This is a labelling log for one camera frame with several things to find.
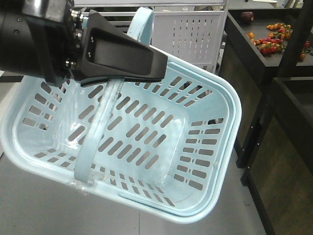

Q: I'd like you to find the pile of cherry tomatoes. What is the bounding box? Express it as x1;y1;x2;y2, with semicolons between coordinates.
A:
246;23;311;61

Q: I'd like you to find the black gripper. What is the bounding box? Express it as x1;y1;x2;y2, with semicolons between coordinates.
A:
22;0;168;87

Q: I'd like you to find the grey perforated metal rack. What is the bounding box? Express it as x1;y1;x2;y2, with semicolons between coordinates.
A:
75;0;228;72

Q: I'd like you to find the dark red apple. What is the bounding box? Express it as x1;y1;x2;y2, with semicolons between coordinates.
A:
240;11;254;24

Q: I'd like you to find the light blue plastic basket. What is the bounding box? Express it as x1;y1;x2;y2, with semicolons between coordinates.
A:
0;6;242;225

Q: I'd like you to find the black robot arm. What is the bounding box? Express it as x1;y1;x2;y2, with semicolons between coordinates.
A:
0;0;168;87

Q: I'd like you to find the black produce display stand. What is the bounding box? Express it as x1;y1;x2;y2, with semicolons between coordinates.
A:
220;1;313;235

